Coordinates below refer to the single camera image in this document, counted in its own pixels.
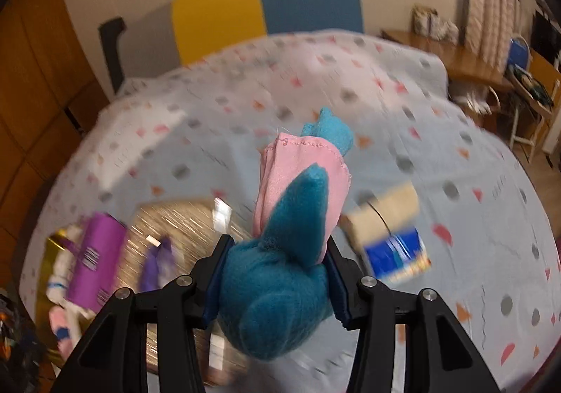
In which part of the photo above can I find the wooden desk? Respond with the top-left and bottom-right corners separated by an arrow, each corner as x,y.
381,29 -> 514,92

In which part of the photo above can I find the blue plush toy pink dress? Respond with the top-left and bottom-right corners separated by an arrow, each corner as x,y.
217,107 -> 356,361

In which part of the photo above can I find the blue folding chair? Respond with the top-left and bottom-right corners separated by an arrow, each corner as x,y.
508,36 -> 532,70

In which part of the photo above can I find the small purple packet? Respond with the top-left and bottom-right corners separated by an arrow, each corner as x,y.
139,236 -> 177,294

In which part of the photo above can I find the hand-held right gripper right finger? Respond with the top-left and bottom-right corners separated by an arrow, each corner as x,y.
326,239 -> 498,393

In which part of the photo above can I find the dark bag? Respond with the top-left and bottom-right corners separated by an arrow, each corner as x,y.
515,71 -> 554,106

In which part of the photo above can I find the large purple packet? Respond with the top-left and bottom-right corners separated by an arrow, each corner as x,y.
65,212 -> 129,315

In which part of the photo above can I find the pink fluffy sock toy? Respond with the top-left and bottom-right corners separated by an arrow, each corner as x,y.
47,304 -> 85,355

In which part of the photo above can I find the blue yellow grey chair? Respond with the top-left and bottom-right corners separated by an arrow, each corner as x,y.
99,0 -> 365,95

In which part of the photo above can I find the blue tissue packet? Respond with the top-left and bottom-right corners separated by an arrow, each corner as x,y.
361,226 -> 433,287

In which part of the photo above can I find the printed tablecloth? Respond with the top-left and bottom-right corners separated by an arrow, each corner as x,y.
20,31 -> 557,393

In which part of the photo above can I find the wooden wardrobe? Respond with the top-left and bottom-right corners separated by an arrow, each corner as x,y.
0,0 -> 111,201

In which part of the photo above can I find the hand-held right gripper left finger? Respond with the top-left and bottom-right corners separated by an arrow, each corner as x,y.
50,235 -> 234,393

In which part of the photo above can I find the clear desk organiser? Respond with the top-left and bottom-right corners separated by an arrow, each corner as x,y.
411,6 -> 459,43

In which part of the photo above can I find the orange wooden board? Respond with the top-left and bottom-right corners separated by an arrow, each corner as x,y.
528,50 -> 561,114

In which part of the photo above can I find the beige towel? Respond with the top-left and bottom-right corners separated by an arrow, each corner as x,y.
341,181 -> 420,247

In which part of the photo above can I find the white tote bag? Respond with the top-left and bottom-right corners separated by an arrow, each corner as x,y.
455,85 -> 501,115

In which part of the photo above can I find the gold glitter tray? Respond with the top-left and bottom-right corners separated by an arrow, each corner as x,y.
47,198 -> 264,378

